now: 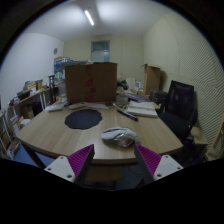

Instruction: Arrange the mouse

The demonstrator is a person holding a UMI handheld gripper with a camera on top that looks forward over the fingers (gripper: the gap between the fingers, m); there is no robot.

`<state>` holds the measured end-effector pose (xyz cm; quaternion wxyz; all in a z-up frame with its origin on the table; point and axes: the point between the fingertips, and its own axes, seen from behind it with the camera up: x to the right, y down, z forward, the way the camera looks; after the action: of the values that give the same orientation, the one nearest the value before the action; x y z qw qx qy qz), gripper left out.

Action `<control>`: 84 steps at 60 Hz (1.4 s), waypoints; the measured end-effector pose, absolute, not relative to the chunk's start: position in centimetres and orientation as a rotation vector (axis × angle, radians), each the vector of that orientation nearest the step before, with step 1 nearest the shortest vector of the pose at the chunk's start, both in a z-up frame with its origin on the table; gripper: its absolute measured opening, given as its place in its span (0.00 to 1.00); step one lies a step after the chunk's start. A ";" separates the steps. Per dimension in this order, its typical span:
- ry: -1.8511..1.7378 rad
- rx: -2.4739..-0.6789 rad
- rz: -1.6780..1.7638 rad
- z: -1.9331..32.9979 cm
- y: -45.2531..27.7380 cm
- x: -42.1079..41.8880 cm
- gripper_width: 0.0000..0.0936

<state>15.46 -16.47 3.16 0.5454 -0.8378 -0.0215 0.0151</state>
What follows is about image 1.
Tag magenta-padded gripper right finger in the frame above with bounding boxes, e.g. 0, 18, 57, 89
133, 143, 184, 186

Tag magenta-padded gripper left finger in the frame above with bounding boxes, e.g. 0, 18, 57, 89
44, 143, 96, 186

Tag white and grey computer mouse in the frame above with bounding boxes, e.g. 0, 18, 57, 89
100, 126, 141, 148

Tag dark round mouse pad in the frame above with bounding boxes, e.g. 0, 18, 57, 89
64, 108, 103, 131

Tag black office chair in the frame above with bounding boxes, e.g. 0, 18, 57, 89
158, 79, 198, 143

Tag small white flat device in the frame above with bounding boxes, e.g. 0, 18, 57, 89
44, 103, 66, 113

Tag white open book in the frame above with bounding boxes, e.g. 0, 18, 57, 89
126, 100, 159, 118

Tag white remote control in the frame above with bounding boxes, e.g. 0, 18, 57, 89
68, 101, 88, 110

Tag white paper sheets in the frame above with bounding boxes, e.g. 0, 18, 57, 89
85, 101, 111, 110

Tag cluttered shelf unit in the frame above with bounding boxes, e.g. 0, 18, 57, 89
0, 78, 56, 161

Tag tall open cardboard box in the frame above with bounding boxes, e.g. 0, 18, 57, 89
141, 63, 162, 96

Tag large brown cardboard box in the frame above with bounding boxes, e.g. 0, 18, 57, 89
64, 61, 118, 104

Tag black bag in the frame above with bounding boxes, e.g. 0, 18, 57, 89
116, 79, 130, 91

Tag blue and white box stack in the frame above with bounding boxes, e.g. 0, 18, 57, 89
53, 56, 74, 81

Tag grey door with window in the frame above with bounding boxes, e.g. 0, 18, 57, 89
90, 40, 111, 63

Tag ceiling tube light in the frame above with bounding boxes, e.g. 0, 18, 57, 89
83, 9, 95, 27

